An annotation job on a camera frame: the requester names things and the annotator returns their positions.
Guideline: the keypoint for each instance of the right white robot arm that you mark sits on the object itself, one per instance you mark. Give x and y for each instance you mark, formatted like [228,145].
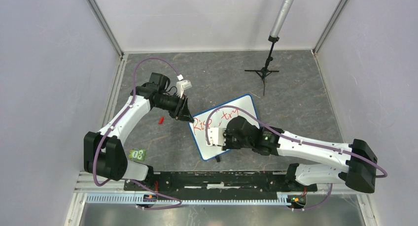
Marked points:
[353,164]

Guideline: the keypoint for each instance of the grey pole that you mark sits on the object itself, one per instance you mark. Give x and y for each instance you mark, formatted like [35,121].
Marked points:
[282,14]

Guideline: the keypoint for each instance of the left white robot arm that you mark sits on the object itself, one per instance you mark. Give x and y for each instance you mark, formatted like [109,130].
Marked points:
[104,154]

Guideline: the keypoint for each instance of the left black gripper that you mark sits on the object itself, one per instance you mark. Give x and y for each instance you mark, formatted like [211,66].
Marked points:
[181,111]

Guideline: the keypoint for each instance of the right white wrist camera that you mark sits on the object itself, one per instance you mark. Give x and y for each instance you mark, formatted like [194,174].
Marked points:
[215,137]

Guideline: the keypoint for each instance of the green toy eraser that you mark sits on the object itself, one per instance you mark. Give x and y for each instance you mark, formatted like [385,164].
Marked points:
[137,154]

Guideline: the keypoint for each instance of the slotted cable duct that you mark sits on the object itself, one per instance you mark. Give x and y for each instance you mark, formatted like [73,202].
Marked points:
[146,199]

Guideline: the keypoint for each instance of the red marker cap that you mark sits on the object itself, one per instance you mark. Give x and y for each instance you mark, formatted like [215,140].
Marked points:
[161,120]

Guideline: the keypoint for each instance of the black tripod stand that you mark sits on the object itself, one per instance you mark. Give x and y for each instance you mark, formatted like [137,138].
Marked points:
[264,71]

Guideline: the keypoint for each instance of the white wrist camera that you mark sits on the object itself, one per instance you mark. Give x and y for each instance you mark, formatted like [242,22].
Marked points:
[215,137]
[182,85]

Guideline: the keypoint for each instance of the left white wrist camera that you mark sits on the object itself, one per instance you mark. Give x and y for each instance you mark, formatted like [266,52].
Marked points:
[182,85]

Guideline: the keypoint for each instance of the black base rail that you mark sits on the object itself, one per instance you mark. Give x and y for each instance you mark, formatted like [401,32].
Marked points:
[224,185]

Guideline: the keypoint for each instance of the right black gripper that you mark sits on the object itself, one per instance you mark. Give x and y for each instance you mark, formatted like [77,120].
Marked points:
[226,145]

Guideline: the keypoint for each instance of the blue framed whiteboard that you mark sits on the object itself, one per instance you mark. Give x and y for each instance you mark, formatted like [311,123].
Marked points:
[220,119]

